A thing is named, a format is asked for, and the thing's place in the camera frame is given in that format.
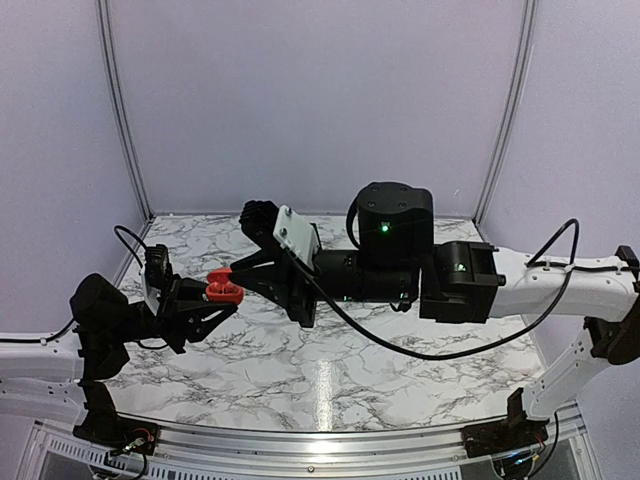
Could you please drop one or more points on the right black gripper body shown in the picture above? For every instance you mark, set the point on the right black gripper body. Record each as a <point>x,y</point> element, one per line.
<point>386,285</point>

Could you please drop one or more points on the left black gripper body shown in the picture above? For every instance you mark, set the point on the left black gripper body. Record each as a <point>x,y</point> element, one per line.
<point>165,325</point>

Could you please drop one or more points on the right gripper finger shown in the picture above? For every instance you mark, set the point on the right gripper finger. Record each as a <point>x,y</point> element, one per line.
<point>266,282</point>
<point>258,259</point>

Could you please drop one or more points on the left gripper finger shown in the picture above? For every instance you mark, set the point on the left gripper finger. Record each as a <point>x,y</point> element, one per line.
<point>206,319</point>
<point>190,289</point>

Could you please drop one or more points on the red round cap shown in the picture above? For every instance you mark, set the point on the red round cap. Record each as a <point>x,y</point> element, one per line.
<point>221,289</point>

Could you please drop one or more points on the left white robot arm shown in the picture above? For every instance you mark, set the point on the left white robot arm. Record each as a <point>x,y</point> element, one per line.
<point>61,376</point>

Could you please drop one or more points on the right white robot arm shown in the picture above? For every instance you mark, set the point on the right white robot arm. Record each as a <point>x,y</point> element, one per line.
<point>395,259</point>

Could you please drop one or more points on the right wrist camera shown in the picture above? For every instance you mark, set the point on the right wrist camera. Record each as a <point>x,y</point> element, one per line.
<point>282,230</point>

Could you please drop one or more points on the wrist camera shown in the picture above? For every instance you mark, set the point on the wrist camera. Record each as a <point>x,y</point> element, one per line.
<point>156,275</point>
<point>282,230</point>

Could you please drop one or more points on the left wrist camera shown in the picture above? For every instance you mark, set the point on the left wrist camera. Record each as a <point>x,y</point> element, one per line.
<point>156,275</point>

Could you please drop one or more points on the aluminium front rail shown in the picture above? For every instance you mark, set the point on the aluminium front rail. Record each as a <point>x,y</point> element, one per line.
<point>183,451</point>

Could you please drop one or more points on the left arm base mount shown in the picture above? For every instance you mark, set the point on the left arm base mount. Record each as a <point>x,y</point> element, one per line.
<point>101,423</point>

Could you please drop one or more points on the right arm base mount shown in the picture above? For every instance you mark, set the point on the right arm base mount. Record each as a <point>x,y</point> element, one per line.
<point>515,431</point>

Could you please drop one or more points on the right aluminium frame post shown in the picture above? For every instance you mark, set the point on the right aluminium frame post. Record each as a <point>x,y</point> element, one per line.
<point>513,100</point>

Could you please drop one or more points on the aluminium frame post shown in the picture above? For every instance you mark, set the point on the aluminium frame post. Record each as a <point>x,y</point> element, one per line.
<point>117,97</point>
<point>513,100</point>

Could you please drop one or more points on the left aluminium frame post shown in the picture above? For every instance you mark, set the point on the left aluminium frame post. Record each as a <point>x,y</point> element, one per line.
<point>117,97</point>

